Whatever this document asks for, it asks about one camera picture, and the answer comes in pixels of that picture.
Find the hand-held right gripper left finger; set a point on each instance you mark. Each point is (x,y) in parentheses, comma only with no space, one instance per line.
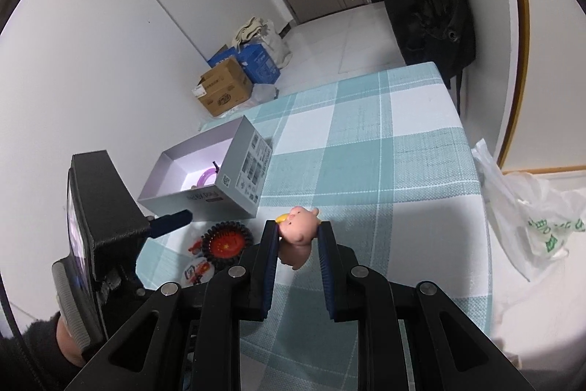
(270,265)

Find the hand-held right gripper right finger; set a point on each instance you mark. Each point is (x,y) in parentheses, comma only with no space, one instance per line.
(328,269)

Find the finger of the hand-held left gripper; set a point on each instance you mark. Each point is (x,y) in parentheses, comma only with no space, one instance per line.
(171,221)

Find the pink pig toy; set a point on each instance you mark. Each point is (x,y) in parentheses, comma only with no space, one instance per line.
(296,230)

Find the red round badge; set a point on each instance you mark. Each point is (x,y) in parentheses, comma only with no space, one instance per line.
(226,245)

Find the grey cardboard box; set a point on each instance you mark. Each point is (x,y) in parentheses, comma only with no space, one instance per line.
(247,171)

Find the person's left forearm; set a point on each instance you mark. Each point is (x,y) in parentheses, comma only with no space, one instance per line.
(32,345)

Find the teal checked tablecloth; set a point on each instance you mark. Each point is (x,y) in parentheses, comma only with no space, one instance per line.
(389,171)

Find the brown cardboard box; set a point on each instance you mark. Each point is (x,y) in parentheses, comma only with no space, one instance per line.
(224,86)

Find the grey plastic mail bag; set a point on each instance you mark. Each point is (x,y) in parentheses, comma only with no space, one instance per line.
(264,93)

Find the blue cardboard box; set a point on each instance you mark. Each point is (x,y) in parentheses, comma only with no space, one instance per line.
(258,61)

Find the white plastic bag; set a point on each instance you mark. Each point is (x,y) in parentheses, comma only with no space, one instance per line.
(517,212)

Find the beige cloth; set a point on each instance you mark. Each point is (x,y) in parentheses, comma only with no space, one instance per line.
(249,31)

